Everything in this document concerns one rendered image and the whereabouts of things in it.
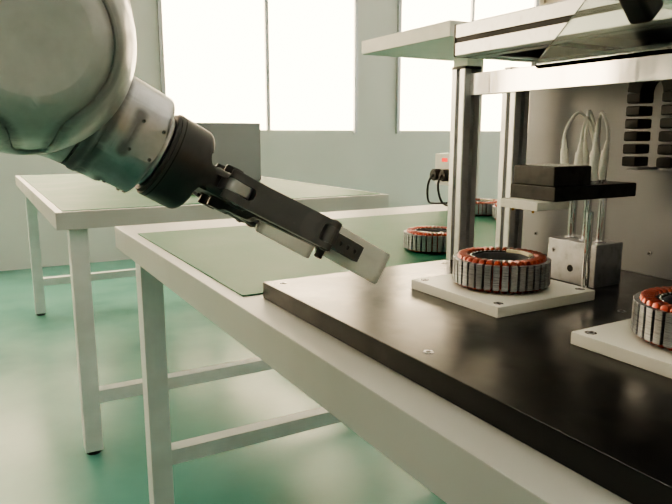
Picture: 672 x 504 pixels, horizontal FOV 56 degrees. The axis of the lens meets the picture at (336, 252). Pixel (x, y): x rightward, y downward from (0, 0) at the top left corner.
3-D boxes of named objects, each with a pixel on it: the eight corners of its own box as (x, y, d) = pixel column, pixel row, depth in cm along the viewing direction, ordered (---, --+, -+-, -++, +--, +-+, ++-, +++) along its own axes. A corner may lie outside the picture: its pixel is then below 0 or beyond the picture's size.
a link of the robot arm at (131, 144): (68, 167, 46) (143, 205, 49) (127, 58, 46) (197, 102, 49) (54, 162, 53) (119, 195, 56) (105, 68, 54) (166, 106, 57)
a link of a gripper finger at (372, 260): (329, 220, 55) (333, 221, 54) (386, 253, 58) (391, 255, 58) (313, 251, 54) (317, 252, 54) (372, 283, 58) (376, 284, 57)
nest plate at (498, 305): (497, 318, 65) (498, 307, 65) (410, 288, 78) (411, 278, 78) (594, 300, 72) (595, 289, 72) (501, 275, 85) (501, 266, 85)
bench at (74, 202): (75, 465, 186) (55, 211, 172) (27, 313, 344) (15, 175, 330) (386, 391, 239) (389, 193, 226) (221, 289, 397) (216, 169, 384)
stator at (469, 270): (499, 300, 67) (501, 266, 67) (432, 280, 77) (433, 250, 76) (570, 288, 73) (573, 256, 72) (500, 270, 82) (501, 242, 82)
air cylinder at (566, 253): (593, 288, 78) (596, 244, 77) (545, 277, 84) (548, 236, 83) (620, 284, 80) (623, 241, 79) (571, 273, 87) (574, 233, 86)
